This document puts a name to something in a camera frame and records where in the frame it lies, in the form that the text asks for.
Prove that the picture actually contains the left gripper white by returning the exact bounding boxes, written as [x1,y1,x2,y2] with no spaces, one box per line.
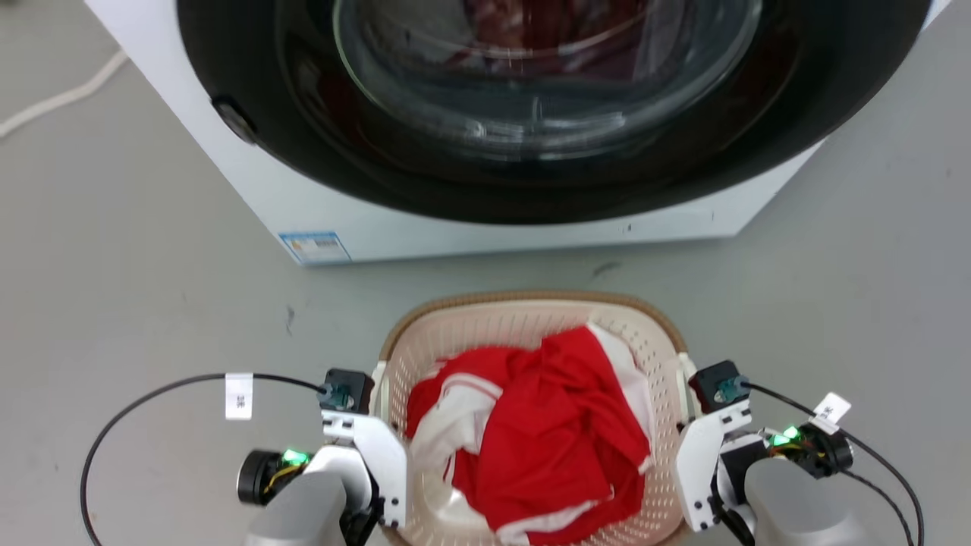
[322,411,408,529]

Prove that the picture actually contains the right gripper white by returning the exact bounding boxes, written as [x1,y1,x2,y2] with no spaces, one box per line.
[675,404,753,533]

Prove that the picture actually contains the beige plastic laundry basket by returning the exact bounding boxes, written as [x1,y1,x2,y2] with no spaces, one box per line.
[375,290,696,546]

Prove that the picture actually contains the red and white garment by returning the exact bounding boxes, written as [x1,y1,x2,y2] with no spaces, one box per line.
[405,325,655,546]

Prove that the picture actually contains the blue white energy label sticker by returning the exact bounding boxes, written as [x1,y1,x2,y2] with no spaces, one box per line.
[278,231,352,265]

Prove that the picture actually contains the white front-load washing machine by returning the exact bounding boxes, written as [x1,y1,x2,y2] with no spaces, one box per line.
[83,0,953,266]

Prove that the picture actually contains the clear glass door window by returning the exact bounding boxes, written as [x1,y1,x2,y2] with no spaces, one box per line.
[334,0,763,146]

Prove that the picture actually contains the black round washer door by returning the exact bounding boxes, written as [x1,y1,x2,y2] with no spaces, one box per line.
[176,0,932,225]

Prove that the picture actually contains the dark red clothes inside drum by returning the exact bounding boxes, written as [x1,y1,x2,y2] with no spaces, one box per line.
[455,0,683,78]

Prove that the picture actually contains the white tag on right cable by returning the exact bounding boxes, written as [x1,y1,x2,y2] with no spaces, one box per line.
[810,391,853,435]

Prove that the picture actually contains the white tag on cable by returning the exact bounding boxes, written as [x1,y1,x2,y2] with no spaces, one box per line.
[810,391,853,435]
[225,372,254,421]

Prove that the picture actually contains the white tag on left cable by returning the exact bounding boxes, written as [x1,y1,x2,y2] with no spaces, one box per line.
[225,372,254,421]

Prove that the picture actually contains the right thin black cable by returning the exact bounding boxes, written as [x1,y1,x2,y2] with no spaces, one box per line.
[742,383,926,546]

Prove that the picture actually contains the thin black cable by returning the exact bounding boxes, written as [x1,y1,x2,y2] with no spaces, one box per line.
[742,383,926,546]
[79,372,332,546]

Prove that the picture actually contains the left thin black cable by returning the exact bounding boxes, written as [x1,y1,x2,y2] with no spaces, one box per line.
[79,372,332,546]

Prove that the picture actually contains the black door latch handle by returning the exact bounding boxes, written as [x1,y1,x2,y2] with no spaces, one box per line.
[211,94,259,146]

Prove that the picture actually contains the white cable on floor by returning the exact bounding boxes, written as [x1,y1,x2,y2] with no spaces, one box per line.
[0,49,130,140]

